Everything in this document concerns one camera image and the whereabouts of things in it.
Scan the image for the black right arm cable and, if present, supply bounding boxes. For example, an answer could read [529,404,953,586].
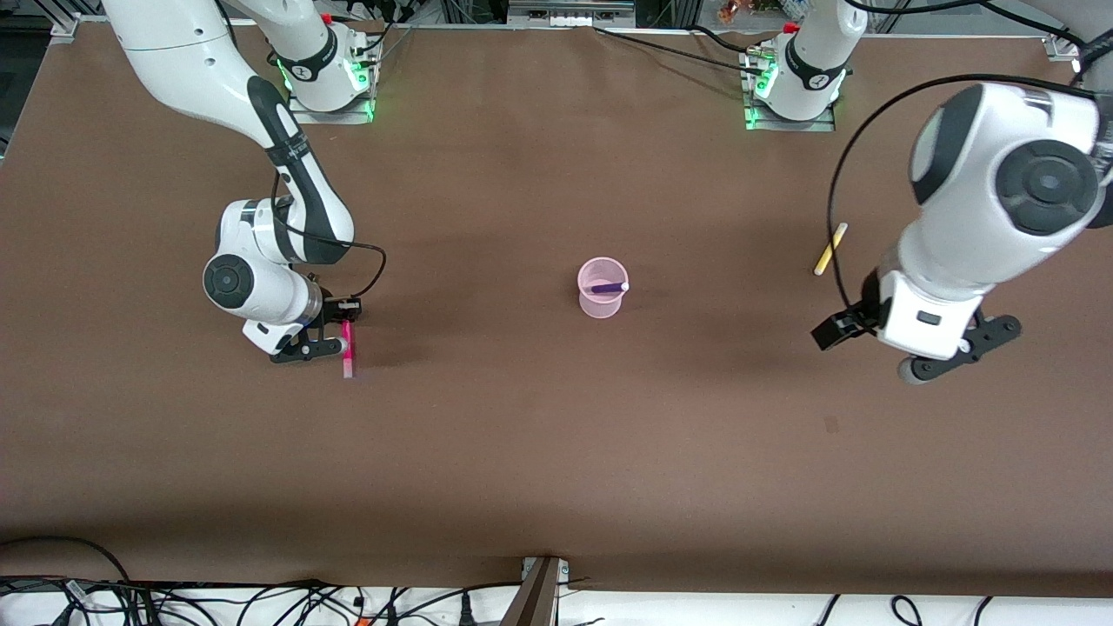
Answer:
[271,170,388,302]

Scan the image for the black looped floor cable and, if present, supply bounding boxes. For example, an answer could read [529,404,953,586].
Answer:
[0,536,132,586]

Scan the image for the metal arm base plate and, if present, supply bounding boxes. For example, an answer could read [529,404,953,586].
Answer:
[284,39,377,125]
[743,48,837,133]

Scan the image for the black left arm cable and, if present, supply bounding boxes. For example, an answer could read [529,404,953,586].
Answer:
[825,74,1113,328]

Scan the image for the white power strip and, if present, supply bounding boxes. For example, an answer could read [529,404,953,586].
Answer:
[507,0,637,29]

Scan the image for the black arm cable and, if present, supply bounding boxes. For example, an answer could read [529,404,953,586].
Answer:
[271,170,388,302]
[825,74,1113,328]

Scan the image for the yellow pen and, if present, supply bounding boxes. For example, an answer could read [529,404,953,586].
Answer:
[813,222,849,277]

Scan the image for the pink pen holder cup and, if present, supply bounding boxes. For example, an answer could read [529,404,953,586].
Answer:
[577,256,630,320]

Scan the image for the black cable on table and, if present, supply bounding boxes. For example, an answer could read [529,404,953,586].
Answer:
[594,26,757,70]

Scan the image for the aluminium frame post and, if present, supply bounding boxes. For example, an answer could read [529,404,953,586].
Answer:
[500,556,571,626]

